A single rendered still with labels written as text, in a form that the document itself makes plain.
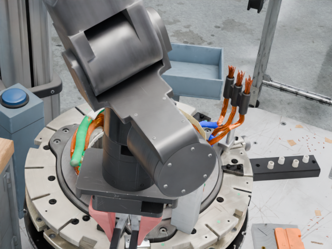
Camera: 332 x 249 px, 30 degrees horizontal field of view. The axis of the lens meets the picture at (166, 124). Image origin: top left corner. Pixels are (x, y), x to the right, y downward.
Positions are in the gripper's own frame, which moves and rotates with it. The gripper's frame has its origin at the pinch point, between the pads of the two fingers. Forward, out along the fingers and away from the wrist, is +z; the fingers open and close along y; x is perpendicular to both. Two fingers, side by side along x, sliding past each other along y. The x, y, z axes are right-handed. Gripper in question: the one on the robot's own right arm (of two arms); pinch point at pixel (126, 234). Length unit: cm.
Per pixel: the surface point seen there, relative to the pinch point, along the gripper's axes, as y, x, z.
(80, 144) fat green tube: -7.8, 15.1, 0.2
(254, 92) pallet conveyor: 39, 183, 97
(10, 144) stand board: -20.0, 23.8, 8.9
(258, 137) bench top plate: 24, 67, 35
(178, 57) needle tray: 4, 56, 10
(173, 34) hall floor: 0, 237, 102
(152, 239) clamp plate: 2.9, 5.9, 6.6
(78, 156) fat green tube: -7.6, 12.4, 0.1
